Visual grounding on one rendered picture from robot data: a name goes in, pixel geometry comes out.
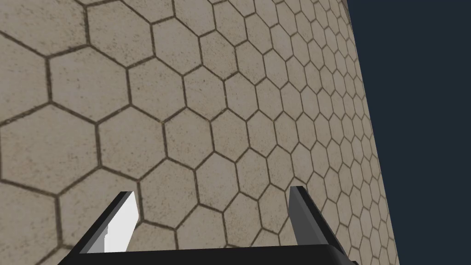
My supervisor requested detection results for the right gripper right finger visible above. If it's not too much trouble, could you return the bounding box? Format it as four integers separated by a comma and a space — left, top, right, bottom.
288, 185, 346, 254

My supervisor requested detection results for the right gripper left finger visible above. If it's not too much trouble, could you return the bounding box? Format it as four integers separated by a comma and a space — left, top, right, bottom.
79, 190, 140, 254

